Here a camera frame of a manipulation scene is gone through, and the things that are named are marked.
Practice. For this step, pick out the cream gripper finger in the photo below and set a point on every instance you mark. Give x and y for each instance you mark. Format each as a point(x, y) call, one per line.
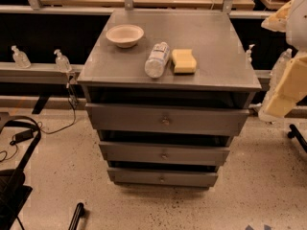
point(291, 89)
point(281, 20)

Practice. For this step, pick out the grey drawer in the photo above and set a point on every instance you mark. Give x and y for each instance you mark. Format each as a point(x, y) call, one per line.
point(157, 177)
point(163, 154)
point(166, 119)

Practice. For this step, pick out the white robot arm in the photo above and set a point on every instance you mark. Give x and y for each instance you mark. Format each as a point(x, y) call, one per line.
point(297, 36)

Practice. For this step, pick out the grey drawer cabinet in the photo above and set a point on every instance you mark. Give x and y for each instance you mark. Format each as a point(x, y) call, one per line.
point(223, 78)

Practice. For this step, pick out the grey bottom drawer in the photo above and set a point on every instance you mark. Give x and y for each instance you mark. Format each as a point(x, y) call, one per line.
point(157, 177)

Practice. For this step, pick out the grey top drawer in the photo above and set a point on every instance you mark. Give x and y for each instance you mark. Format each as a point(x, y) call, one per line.
point(166, 119)

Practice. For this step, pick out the upright clear water bottle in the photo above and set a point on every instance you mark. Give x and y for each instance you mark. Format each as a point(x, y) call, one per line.
point(279, 67)

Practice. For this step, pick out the black stand leg right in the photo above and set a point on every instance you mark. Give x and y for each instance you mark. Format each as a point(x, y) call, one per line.
point(294, 133)

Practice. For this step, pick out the small right sanitizer bottle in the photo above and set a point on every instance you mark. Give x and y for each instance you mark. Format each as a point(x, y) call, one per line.
point(249, 52)

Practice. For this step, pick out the yellow sponge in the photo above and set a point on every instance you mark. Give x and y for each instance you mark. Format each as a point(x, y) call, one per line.
point(184, 62)

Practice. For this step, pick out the clear plastic water bottle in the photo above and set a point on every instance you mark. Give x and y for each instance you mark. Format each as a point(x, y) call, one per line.
point(157, 60)

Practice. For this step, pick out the beige paper bowl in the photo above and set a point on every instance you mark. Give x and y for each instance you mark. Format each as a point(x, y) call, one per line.
point(124, 36)

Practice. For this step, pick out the black bar bottom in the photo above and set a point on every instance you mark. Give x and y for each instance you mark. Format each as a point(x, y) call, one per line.
point(78, 214)

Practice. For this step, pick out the far left sanitizer bottle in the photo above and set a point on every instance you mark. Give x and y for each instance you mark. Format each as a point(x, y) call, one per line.
point(20, 58)

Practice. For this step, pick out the black power adapter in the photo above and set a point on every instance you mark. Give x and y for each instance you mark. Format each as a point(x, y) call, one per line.
point(23, 136)

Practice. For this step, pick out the black chair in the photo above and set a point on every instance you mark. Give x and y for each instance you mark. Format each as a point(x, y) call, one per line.
point(13, 191)

